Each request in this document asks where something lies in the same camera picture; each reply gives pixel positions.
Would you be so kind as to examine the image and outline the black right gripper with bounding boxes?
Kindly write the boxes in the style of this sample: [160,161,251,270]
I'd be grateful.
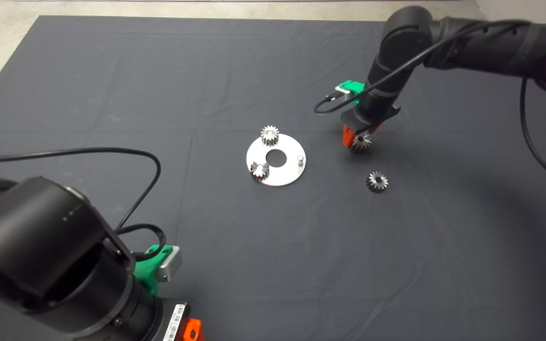
[341,102,401,148]

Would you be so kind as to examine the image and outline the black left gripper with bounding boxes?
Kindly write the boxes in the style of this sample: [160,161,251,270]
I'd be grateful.
[146,296,203,341]

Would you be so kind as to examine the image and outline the larger steel gear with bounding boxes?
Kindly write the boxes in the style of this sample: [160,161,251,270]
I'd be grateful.
[350,134,372,154]

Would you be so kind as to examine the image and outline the small dark steel gear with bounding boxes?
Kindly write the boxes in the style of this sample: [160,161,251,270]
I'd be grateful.
[366,171,389,193]

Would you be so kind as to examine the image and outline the round metal plate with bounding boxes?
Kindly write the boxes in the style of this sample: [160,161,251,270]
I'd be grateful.
[246,134,307,187]

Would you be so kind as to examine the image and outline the dark grey table cloth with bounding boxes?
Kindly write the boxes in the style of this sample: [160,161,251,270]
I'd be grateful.
[0,14,546,341]

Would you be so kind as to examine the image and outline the green right camera mount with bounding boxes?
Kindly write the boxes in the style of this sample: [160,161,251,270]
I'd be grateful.
[336,81,366,106]

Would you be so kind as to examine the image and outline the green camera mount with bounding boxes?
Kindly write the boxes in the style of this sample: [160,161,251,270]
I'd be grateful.
[336,81,366,106]
[133,242,175,294]

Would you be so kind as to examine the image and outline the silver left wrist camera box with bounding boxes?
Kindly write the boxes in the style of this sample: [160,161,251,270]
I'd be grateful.
[156,246,182,281]

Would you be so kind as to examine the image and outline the green left camera mount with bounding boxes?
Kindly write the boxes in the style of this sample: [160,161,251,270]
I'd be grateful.
[133,242,175,294]

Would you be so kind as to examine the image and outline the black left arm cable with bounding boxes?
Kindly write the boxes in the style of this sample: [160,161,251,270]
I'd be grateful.
[0,146,167,259]

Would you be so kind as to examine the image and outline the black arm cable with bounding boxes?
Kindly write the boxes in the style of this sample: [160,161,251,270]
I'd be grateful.
[314,19,546,192]
[0,146,167,259]

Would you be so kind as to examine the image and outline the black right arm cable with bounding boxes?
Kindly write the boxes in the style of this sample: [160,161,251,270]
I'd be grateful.
[314,19,546,192]

